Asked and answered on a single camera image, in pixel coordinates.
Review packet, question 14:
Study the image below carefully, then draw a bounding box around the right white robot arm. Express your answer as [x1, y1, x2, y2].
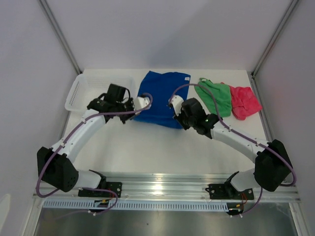
[170, 95, 293, 199]

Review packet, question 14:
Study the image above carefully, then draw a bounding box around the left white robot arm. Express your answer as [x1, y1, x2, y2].
[36, 84, 134, 197]

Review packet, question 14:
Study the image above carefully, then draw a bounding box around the left aluminium corner post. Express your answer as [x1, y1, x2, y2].
[37, 0, 82, 75]

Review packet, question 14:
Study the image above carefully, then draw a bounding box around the right aluminium corner post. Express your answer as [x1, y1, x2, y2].
[251, 0, 301, 79]

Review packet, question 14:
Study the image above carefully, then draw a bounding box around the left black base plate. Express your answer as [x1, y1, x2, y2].
[78, 181, 123, 198]

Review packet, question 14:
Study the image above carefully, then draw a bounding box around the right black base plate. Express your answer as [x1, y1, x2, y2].
[205, 183, 254, 200]

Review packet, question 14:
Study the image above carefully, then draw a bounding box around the white slotted cable duct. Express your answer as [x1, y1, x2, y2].
[43, 199, 241, 212]

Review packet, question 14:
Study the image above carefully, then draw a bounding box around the green towel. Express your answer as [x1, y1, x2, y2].
[194, 78, 232, 118]

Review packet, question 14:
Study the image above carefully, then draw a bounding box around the purple cable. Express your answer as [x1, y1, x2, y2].
[35, 92, 154, 218]
[168, 83, 297, 218]

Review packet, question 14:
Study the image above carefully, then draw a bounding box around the aluminium front rail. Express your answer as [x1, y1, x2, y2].
[48, 172, 301, 203]

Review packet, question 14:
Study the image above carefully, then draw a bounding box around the blue towel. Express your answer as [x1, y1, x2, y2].
[134, 71, 190, 129]

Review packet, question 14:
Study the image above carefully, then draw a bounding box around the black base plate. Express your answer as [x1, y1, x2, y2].
[78, 181, 123, 198]
[205, 183, 254, 200]

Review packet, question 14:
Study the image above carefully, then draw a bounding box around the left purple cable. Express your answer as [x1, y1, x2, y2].
[35, 92, 154, 218]

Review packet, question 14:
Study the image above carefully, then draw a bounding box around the aluminium corner post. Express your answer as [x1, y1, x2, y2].
[251, 0, 301, 79]
[37, 0, 82, 75]

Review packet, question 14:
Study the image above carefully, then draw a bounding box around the white plastic basket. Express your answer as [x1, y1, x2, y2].
[64, 74, 136, 112]

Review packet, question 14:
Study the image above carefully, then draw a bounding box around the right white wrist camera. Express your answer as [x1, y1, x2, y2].
[169, 95, 184, 116]

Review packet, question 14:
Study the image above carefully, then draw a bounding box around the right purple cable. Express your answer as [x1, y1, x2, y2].
[168, 83, 297, 218]

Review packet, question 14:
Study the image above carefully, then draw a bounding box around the pink towel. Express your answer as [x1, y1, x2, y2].
[229, 85, 262, 120]

